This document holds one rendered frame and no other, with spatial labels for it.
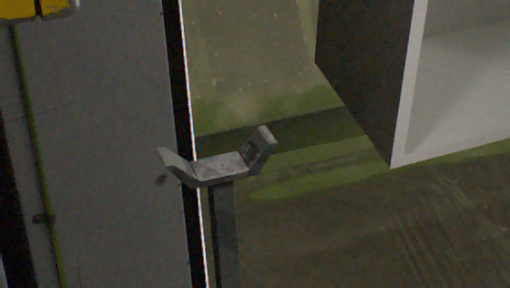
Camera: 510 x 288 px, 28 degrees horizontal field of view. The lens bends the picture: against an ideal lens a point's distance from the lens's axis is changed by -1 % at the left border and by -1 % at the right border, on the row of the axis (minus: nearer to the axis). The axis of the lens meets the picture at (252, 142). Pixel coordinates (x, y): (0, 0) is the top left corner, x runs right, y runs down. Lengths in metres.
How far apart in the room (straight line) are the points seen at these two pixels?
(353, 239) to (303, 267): 0.16
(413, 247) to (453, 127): 0.48
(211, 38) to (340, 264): 0.71
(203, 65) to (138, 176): 1.56
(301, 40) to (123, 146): 1.68
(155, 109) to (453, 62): 1.19
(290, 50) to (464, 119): 0.81
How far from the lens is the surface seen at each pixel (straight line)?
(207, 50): 2.68
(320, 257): 2.38
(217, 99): 2.66
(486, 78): 2.16
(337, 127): 2.77
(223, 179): 0.69
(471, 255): 2.40
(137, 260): 1.18
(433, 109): 2.06
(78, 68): 1.05
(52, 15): 0.45
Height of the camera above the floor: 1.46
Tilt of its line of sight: 30 degrees down
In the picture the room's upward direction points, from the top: 4 degrees counter-clockwise
